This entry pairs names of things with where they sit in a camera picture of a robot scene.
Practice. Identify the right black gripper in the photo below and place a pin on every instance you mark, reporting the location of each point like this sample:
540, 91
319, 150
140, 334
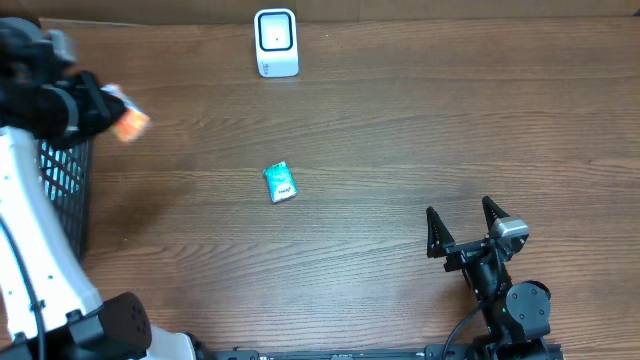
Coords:
441, 242

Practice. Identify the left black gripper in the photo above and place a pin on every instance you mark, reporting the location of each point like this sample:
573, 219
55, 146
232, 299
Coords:
109, 107

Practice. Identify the orange tissue pack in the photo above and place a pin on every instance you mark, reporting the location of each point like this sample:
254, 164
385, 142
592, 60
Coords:
133, 123

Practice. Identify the teal tissue pack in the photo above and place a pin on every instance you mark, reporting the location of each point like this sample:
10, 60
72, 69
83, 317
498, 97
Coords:
280, 182

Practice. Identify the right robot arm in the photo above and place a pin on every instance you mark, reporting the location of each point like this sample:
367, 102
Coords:
510, 321

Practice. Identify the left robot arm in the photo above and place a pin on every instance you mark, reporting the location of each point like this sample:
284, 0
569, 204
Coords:
53, 309

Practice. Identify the white barcode scanner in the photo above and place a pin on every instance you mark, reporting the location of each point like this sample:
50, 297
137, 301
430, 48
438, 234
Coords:
276, 43

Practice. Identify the grey plastic mesh basket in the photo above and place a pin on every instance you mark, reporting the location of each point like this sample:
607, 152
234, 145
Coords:
67, 190

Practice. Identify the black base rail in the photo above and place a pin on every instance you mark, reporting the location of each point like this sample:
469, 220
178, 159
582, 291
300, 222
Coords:
340, 355

